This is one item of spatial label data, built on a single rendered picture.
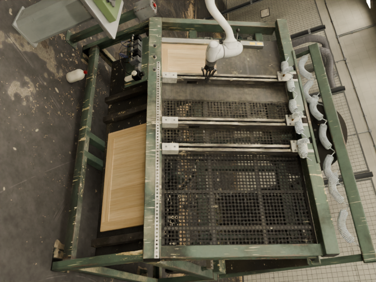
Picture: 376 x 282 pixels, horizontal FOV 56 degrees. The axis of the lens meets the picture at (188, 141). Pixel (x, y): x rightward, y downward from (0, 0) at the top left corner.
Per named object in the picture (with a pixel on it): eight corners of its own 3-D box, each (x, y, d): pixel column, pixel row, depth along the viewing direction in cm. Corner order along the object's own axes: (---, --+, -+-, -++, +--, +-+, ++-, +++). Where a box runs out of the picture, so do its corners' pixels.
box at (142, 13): (133, 3, 320) (150, -5, 314) (140, 12, 330) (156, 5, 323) (132, 12, 314) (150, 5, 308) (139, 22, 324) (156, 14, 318)
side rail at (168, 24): (161, 26, 345) (161, 17, 335) (271, 31, 355) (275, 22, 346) (161, 30, 342) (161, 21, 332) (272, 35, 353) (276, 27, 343)
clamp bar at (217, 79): (161, 75, 308) (163, 56, 287) (294, 79, 320) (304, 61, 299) (161, 84, 304) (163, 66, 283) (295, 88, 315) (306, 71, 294)
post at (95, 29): (69, 35, 348) (134, 8, 321) (73, 39, 353) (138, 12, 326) (69, 40, 345) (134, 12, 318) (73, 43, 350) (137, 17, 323)
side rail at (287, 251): (160, 249, 244) (161, 245, 235) (314, 247, 255) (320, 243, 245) (160, 261, 240) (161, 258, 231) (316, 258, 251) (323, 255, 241)
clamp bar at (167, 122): (161, 118, 287) (163, 102, 266) (302, 122, 298) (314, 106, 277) (161, 130, 282) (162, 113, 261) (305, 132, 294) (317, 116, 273)
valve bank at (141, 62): (118, 34, 319) (141, 25, 311) (127, 44, 331) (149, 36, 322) (114, 78, 296) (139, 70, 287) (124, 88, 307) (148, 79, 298)
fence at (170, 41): (161, 40, 328) (161, 37, 324) (262, 45, 337) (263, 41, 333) (161, 44, 325) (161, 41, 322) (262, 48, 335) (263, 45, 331)
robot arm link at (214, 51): (207, 64, 274) (222, 61, 277) (210, 49, 260) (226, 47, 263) (202, 53, 279) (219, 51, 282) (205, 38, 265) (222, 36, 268)
